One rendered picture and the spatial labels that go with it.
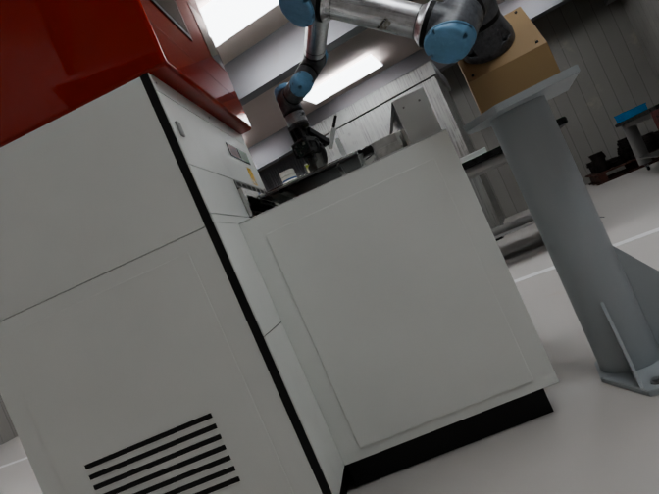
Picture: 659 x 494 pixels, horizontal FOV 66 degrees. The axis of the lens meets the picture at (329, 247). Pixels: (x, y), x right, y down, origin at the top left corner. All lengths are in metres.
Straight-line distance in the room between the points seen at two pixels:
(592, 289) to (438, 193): 0.50
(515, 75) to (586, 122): 7.71
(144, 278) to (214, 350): 0.25
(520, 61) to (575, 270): 0.59
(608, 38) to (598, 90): 0.77
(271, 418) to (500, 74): 1.08
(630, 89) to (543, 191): 7.87
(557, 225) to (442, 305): 0.39
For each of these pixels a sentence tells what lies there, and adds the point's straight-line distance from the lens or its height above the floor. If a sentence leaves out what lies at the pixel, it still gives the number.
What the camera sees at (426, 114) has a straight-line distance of 1.49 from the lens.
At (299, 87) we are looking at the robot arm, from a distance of 1.78.
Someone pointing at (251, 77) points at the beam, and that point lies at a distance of 5.87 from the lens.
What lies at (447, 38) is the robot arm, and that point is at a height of 1.00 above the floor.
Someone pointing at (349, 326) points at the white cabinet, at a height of 0.43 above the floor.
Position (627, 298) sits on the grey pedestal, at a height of 0.20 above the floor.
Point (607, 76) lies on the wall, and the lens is 9.33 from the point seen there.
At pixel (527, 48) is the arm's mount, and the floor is 0.93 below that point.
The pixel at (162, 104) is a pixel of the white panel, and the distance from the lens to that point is 1.34.
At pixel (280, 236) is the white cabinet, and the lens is 1.41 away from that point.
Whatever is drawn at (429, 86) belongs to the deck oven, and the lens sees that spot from 6.28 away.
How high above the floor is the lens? 0.63
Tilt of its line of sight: 1 degrees up
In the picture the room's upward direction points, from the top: 24 degrees counter-clockwise
